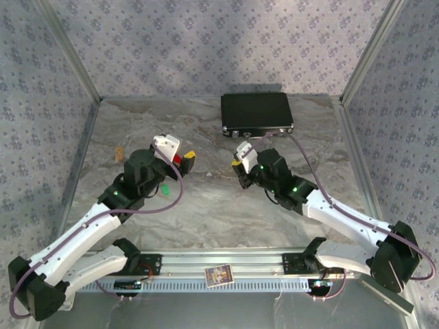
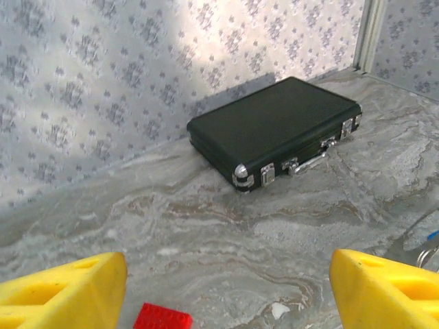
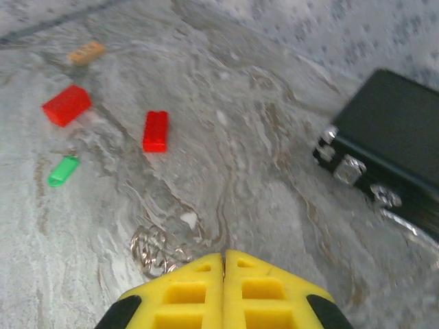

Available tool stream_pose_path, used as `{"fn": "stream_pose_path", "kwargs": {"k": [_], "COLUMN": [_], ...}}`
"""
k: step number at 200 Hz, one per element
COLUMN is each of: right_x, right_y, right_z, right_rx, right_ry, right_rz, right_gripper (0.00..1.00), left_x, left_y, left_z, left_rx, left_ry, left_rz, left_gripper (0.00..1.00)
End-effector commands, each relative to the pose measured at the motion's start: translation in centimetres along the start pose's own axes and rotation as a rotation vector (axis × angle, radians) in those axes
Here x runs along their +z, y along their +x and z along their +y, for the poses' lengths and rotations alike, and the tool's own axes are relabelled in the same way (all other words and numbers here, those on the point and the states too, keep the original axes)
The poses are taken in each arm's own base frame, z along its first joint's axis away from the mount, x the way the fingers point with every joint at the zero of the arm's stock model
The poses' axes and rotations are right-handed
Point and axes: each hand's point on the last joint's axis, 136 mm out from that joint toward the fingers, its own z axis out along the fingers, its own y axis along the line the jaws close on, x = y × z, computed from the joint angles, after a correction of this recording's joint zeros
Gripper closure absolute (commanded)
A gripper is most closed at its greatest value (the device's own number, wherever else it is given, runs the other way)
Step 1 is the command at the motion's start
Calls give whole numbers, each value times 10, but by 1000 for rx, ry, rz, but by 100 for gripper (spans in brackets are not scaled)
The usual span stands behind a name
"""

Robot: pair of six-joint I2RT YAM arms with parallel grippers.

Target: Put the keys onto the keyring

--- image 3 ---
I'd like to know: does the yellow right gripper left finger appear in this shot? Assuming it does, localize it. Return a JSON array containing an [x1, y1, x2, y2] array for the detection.
[[97, 252, 226, 329]]

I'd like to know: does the red toy brick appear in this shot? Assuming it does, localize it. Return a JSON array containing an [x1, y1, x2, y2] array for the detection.
[[41, 84, 93, 128], [143, 110, 169, 154]]

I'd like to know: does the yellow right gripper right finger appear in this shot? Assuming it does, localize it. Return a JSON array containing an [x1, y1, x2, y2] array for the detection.
[[224, 249, 354, 329]]

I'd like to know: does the orange toy brick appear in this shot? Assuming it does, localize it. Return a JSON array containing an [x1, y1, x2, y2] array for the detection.
[[67, 41, 106, 66]]

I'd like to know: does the black case with metal latches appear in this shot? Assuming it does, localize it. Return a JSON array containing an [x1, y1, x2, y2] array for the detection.
[[312, 69, 439, 271]]

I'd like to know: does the green plastic key tag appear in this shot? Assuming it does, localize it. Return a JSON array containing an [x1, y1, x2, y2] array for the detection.
[[47, 156, 80, 188]]

